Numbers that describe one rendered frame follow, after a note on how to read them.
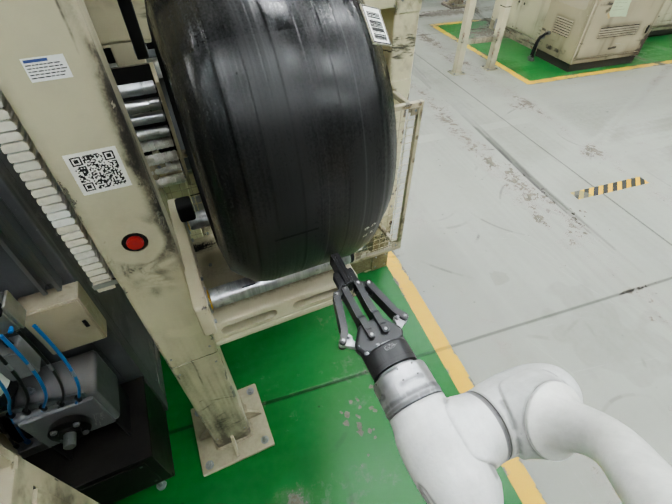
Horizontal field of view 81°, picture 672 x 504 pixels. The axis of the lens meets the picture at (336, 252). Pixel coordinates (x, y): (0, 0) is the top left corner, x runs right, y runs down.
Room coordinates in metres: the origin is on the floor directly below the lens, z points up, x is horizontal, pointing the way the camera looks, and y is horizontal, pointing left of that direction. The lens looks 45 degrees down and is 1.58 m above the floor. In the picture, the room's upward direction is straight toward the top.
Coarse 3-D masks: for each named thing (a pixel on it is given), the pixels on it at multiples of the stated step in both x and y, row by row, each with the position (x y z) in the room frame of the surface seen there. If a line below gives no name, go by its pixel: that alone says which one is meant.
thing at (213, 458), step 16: (256, 400) 0.70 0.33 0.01; (192, 416) 0.63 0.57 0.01; (256, 416) 0.63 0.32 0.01; (256, 432) 0.57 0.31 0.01; (208, 448) 0.51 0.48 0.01; (224, 448) 0.51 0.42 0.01; (240, 448) 0.51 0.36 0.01; (256, 448) 0.51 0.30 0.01; (208, 464) 0.45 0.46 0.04; (224, 464) 0.46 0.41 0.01
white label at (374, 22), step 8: (368, 8) 0.64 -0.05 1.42; (376, 8) 0.66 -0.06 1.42; (368, 16) 0.63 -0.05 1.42; (376, 16) 0.64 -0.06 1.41; (368, 24) 0.62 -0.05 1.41; (376, 24) 0.63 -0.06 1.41; (384, 24) 0.65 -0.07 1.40; (376, 32) 0.62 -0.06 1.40; (384, 32) 0.63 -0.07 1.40; (376, 40) 0.61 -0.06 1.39; (384, 40) 0.62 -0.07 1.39
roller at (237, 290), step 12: (324, 264) 0.62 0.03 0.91; (288, 276) 0.58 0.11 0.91; (300, 276) 0.59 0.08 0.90; (216, 288) 0.54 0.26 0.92; (228, 288) 0.54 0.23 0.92; (240, 288) 0.54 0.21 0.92; (252, 288) 0.55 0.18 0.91; (264, 288) 0.55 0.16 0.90; (216, 300) 0.51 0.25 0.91; (228, 300) 0.52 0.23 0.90
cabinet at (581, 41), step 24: (552, 0) 4.72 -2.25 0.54; (576, 0) 4.42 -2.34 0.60; (600, 0) 4.22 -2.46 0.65; (624, 0) 4.31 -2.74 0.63; (648, 0) 4.41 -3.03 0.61; (552, 24) 4.61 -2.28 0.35; (576, 24) 4.32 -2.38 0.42; (600, 24) 4.26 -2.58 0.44; (624, 24) 4.36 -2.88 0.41; (648, 24) 4.46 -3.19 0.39; (552, 48) 4.50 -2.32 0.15; (576, 48) 4.21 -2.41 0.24; (600, 48) 4.30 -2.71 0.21; (624, 48) 4.41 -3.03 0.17
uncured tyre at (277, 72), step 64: (192, 0) 0.57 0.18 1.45; (256, 0) 0.59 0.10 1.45; (320, 0) 0.61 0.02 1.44; (192, 64) 0.51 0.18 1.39; (256, 64) 0.52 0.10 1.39; (320, 64) 0.54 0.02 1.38; (384, 64) 0.61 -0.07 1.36; (192, 128) 0.48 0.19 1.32; (256, 128) 0.47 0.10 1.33; (320, 128) 0.50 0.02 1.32; (384, 128) 0.54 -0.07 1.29; (256, 192) 0.44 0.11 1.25; (320, 192) 0.47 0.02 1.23; (384, 192) 0.52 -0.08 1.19; (256, 256) 0.43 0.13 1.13; (320, 256) 0.49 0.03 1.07
